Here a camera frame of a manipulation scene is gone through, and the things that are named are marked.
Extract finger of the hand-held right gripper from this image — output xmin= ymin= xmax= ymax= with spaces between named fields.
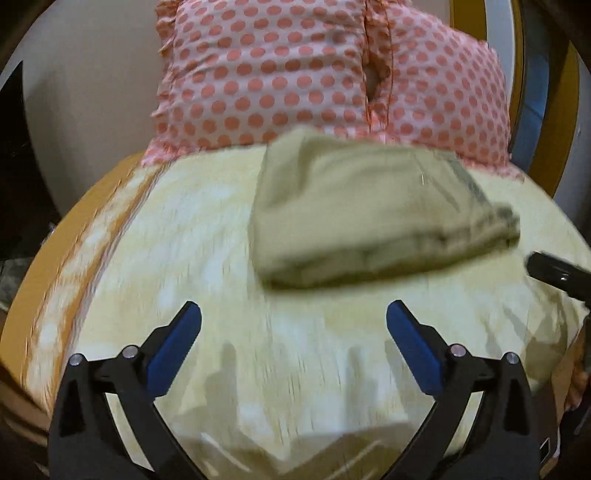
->
xmin=526 ymin=250 xmax=591 ymax=301

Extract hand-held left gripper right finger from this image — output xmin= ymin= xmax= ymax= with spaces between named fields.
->
xmin=384 ymin=300 xmax=542 ymax=480

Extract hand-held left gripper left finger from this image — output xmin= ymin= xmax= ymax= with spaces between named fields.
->
xmin=48 ymin=301 xmax=205 ymax=480

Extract khaki pants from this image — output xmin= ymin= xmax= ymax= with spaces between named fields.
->
xmin=249 ymin=126 xmax=522 ymax=291

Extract yellow patterned bed sheet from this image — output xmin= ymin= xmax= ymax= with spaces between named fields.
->
xmin=23 ymin=147 xmax=591 ymax=480

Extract wooden headboard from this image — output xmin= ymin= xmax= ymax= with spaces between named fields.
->
xmin=450 ymin=0 xmax=581 ymax=197

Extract pink polka dot pillow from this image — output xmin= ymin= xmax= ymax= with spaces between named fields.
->
xmin=150 ymin=0 xmax=393 ymax=153
xmin=365 ymin=0 xmax=513 ymax=168

